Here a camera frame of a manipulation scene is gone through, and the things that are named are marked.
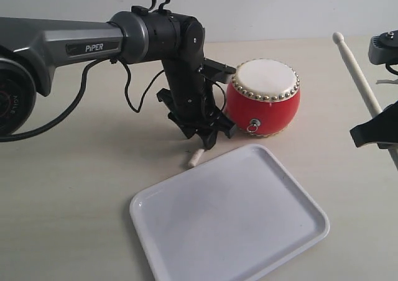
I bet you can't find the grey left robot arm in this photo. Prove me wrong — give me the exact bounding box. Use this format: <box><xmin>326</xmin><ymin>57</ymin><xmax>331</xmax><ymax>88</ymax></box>
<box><xmin>1</xmin><ymin>6</ymin><xmax>236</xmax><ymax>149</ymax></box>

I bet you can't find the small red drum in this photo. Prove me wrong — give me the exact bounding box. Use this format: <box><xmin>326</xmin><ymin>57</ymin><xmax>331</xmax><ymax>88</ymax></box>
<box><xmin>226</xmin><ymin>58</ymin><xmax>301</xmax><ymax>137</ymax></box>

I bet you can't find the wooden drumstick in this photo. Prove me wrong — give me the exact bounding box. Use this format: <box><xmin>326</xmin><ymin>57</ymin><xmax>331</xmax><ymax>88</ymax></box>
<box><xmin>332</xmin><ymin>32</ymin><xmax>397</xmax><ymax>165</ymax></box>
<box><xmin>187</xmin><ymin>148</ymin><xmax>206</xmax><ymax>168</ymax></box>

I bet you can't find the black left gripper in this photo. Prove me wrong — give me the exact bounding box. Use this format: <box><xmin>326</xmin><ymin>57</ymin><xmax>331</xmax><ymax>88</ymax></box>
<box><xmin>157</xmin><ymin>58</ymin><xmax>236</xmax><ymax>149</ymax></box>

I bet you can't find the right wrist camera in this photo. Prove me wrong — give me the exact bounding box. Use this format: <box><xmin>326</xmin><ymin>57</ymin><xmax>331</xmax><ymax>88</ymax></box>
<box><xmin>368</xmin><ymin>30</ymin><xmax>397</xmax><ymax>65</ymax></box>

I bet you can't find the white rectangular plastic tray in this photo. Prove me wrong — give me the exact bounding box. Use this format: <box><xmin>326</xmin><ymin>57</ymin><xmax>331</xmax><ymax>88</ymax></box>
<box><xmin>129</xmin><ymin>144</ymin><xmax>330</xmax><ymax>280</ymax></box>

